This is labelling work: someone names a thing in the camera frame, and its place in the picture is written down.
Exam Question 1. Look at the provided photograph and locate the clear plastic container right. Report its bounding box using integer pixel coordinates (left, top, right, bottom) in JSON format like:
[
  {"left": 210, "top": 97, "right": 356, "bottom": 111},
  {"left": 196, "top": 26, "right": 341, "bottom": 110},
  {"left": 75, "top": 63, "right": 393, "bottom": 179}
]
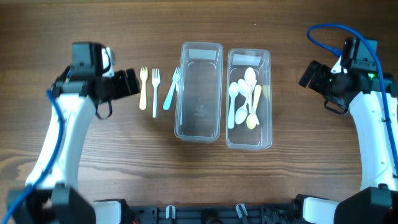
[{"left": 226, "top": 49, "right": 272, "bottom": 151}]

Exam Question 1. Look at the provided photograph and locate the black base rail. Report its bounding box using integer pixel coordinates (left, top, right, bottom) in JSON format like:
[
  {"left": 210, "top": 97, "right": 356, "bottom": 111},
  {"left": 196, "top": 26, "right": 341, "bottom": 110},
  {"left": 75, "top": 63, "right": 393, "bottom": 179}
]
[{"left": 93, "top": 198, "right": 340, "bottom": 224}]

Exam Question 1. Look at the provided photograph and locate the light blue plastic fork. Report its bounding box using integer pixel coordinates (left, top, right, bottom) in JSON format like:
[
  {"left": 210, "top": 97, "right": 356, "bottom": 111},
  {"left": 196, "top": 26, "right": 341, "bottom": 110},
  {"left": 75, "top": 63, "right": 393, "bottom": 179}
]
[{"left": 162, "top": 67, "right": 180, "bottom": 111}]

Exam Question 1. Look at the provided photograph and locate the clear plastic container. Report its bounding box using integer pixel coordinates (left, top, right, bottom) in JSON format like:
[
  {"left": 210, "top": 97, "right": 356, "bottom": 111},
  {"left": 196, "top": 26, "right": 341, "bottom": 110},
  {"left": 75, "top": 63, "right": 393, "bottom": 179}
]
[
  {"left": 226, "top": 49, "right": 272, "bottom": 151},
  {"left": 174, "top": 42, "right": 223, "bottom": 142}
]

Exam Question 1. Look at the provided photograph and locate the white plastic spoon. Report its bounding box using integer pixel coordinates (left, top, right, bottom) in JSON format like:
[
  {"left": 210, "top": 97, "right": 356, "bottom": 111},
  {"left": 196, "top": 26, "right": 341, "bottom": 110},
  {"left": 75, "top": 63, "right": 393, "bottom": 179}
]
[
  {"left": 238, "top": 67, "right": 257, "bottom": 117},
  {"left": 235, "top": 100, "right": 248, "bottom": 124},
  {"left": 228, "top": 82, "right": 239, "bottom": 129}
]

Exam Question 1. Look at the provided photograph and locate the white plastic fork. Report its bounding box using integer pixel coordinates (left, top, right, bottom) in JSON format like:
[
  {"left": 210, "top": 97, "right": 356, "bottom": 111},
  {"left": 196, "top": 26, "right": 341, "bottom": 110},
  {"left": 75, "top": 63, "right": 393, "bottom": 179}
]
[
  {"left": 175, "top": 80, "right": 182, "bottom": 127},
  {"left": 152, "top": 68, "right": 160, "bottom": 118}
]

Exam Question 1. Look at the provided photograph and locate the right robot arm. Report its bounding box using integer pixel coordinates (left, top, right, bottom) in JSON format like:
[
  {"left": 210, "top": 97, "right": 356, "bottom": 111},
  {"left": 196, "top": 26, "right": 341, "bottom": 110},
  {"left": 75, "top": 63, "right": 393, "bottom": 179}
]
[{"left": 289, "top": 37, "right": 397, "bottom": 223}]

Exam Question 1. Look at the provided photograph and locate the yellow plastic spoon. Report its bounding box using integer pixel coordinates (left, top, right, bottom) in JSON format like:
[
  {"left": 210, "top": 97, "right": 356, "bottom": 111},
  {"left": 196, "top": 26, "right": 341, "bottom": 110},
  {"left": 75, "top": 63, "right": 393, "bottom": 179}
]
[{"left": 246, "top": 85, "right": 262, "bottom": 129}]

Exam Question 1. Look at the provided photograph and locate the yellow plastic fork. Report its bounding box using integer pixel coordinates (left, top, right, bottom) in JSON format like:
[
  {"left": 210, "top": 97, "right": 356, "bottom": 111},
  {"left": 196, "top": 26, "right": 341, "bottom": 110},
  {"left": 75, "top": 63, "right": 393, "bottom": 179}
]
[{"left": 139, "top": 67, "right": 148, "bottom": 110}]

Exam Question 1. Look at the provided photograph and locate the clear plastic container left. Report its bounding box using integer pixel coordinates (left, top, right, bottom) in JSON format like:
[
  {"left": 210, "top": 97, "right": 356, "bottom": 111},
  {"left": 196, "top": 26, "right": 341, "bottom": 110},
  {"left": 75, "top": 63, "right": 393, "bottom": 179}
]
[{"left": 174, "top": 42, "right": 223, "bottom": 142}]

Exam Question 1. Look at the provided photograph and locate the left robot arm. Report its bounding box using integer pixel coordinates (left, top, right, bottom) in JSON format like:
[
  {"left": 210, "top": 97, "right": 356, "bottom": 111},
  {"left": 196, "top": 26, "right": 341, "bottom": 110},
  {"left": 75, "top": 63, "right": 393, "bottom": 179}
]
[{"left": 2, "top": 42, "right": 140, "bottom": 223}]

